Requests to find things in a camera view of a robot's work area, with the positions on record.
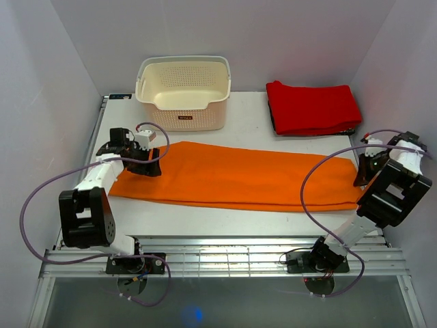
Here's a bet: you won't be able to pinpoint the purple cable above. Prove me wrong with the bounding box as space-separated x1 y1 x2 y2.
276 128 427 298
19 122 172 307

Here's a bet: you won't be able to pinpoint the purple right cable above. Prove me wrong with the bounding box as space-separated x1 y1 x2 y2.
276 128 427 298

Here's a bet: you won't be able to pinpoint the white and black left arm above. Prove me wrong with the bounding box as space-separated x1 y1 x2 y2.
59 128 162 273

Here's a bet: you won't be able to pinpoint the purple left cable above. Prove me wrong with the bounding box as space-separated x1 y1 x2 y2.
19 122 172 307

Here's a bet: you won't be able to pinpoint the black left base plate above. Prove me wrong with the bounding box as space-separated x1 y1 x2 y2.
105 253 166 275

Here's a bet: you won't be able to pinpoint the folded red trousers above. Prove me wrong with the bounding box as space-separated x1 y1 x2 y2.
266 81 362 137

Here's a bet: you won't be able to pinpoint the small black label device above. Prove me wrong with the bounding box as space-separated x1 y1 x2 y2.
109 94 132 100

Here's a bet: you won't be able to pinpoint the aluminium rail frame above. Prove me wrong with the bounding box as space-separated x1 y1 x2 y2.
42 92 427 327

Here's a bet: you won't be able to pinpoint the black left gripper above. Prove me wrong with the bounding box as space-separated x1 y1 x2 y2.
126 143 161 178

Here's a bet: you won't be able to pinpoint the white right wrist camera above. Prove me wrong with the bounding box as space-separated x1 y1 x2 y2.
361 134 386 158

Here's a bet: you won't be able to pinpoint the orange trousers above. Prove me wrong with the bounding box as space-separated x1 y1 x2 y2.
109 141 362 212

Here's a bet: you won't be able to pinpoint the cream perforated plastic basket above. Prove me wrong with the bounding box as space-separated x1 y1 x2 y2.
135 55 231 132

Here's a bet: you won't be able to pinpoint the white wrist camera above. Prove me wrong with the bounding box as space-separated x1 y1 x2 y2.
134 130 156 150
361 134 386 158

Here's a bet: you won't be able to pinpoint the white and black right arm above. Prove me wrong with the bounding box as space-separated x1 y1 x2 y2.
308 131 432 272

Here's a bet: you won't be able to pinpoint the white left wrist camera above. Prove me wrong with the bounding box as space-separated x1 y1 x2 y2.
134 130 156 150

